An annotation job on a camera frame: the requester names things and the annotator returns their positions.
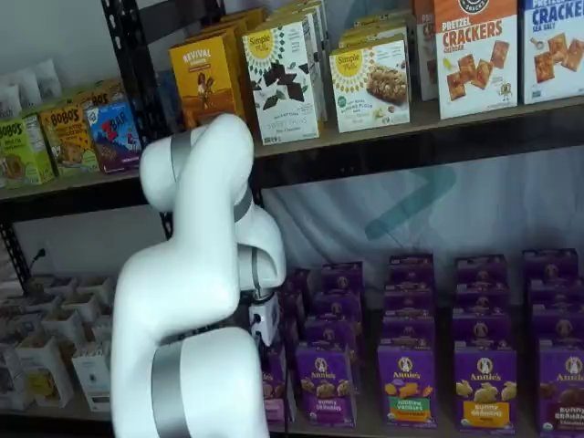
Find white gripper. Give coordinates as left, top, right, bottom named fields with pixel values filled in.
left=247, top=291, right=280, bottom=348

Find purple Annie's box pink patch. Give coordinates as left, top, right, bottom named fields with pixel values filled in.
left=262, top=344, right=289, bottom=428

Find purple Annie's snack box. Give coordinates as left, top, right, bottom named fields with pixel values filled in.
left=320, top=261, right=365, bottom=296
left=522, top=247, right=579, bottom=282
left=388, top=254, right=435, bottom=288
left=530, top=304, right=584, bottom=344
left=383, top=284, right=435, bottom=318
left=453, top=282, right=511, bottom=318
left=454, top=254, right=508, bottom=287
left=381, top=314, right=435, bottom=350
left=452, top=313, right=516, bottom=353
left=526, top=276, right=584, bottom=309
left=302, top=316, right=358, bottom=352
left=311, top=290, right=362, bottom=320

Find purple Annie's box violet patch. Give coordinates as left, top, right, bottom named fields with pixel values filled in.
left=295, top=347, right=360, bottom=429

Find purple Annie's box green patch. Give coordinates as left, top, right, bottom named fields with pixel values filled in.
left=377, top=345, right=440, bottom=429

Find white patterned carton box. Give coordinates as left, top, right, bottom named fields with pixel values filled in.
left=40, top=309, right=88, bottom=347
left=0, top=349, right=36, bottom=412
left=58, top=291, right=99, bottom=320
left=89, top=314, right=116, bottom=343
left=77, top=276, right=116, bottom=302
left=16, top=335, right=74, bottom=407
left=70, top=339, right=114, bottom=414
left=31, top=276, right=78, bottom=297
left=8, top=296, right=60, bottom=320

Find black metal shelf rack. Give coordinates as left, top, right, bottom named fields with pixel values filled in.
left=0, top=0, right=174, bottom=438
left=102, top=0, right=584, bottom=438

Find blue purple ZBAR box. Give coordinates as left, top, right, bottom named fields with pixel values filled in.
left=85, top=100, right=143, bottom=175

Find purple Annie's box yellow patch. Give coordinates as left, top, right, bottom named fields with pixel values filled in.
left=454, top=349, right=520, bottom=433

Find white Simple Mills thins box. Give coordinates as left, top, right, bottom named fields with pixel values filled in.
left=241, top=20, right=323, bottom=146
left=266, top=0, right=330, bottom=124

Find orange Revival box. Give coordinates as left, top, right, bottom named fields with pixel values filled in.
left=200, top=6, right=268, bottom=127
left=168, top=34, right=239, bottom=131

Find white Simple Mills bar box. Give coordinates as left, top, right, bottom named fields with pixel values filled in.
left=338, top=13, right=411, bottom=47
left=328, top=38, right=412, bottom=134

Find yellow Bobo's box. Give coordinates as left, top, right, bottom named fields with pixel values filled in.
left=38, top=103, right=99, bottom=178
left=68, top=78, right=127, bottom=110

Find green Bobo's box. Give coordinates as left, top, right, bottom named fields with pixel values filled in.
left=0, top=112, right=55, bottom=189

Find purple Annie's box brown bunnies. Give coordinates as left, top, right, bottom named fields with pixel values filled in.
left=537, top=339, right=584, bottom=438

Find white pretzel crackers cheddar box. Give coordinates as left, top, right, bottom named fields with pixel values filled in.
left=433, top=0, right=521, bottom=120

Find white blue crackers box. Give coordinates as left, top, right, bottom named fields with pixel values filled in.
left=522, top=0, right=584, bottom=106

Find white backdrop sheet teal mark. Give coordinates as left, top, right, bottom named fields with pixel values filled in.
left=262, top=145, right=584, bottom=293

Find white paper pouch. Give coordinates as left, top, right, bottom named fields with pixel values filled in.
left=34, top=58, right=63, bottom=99
left=0, top=84, right=24, bottom=120
left=13, top=68, right=42, bottom=110

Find black power plug cord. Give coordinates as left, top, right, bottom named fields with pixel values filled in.
left=27, top=247, right=47, bottom=293

